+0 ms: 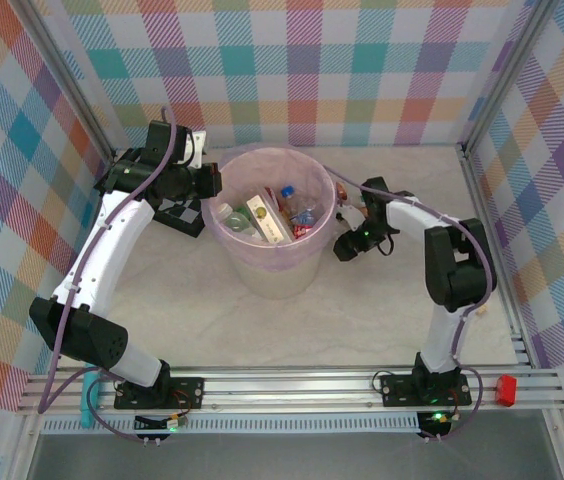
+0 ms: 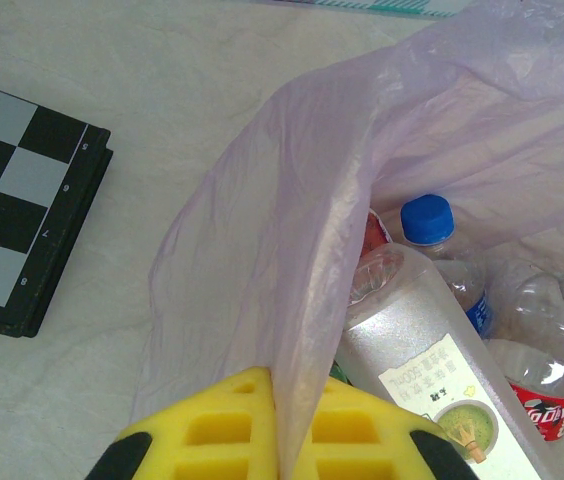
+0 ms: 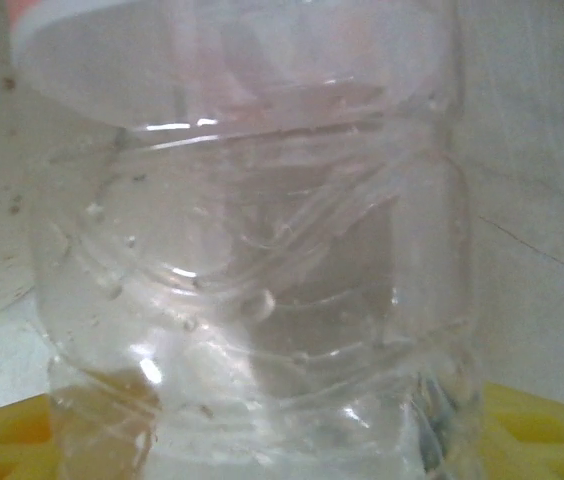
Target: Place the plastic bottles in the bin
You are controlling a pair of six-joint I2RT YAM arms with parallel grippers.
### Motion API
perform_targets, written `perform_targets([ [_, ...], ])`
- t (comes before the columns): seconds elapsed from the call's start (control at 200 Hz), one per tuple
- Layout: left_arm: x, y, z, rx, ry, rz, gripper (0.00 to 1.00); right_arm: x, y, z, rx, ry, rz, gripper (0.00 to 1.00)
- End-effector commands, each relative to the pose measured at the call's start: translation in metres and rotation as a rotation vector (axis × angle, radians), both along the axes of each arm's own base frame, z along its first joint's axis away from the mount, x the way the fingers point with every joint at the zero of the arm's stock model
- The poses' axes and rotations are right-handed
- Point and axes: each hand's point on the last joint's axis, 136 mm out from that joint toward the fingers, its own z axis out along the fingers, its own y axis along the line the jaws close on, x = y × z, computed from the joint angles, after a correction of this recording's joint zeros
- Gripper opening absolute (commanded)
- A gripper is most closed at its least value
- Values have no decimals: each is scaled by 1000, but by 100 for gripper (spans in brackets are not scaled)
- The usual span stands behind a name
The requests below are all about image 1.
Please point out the brown tea bottle red label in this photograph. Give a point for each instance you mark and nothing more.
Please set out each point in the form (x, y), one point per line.
(273, 194)

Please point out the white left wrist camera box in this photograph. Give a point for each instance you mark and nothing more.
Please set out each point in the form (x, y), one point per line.
(196, 147)

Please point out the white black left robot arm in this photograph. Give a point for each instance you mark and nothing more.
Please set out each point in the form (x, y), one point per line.
(112, 235)

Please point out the white rectangular box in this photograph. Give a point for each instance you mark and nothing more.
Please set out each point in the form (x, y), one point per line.
(267, 220)

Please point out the small black electronics board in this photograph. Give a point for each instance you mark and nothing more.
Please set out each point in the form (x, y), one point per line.
(152, 425)
(437, 425)

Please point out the red label bottle orange cap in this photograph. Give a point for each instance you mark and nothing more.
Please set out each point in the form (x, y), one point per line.
(303, 231)

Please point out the aluminium frame post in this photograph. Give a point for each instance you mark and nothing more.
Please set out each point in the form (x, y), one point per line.
(504, 75)
(74, 85)

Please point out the aluminium side rail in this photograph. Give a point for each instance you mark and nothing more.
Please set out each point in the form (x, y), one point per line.
(477, 190)

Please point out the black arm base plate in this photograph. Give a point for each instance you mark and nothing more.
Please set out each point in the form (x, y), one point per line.
(187, 392)
(397, 390)

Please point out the brown drink bottle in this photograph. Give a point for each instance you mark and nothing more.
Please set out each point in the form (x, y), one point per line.
(343, 191)

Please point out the blue red label bottle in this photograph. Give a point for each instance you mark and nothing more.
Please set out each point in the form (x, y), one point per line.
(302, 216)

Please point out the red emergency stop button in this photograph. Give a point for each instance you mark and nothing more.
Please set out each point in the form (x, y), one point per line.
(506, 391)

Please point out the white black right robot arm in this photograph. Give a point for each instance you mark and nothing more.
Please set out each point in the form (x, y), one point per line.
(462, 270)

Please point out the black grey chessboard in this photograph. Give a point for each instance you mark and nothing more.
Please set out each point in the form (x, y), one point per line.
(182, 212)

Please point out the white plastic waste bin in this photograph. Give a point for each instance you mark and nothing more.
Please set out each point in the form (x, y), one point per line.
(277, 285)

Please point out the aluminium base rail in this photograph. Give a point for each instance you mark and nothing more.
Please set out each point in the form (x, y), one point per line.
(287, 390)

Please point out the small wooden block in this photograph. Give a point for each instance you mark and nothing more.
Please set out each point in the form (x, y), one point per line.
(482, 310)

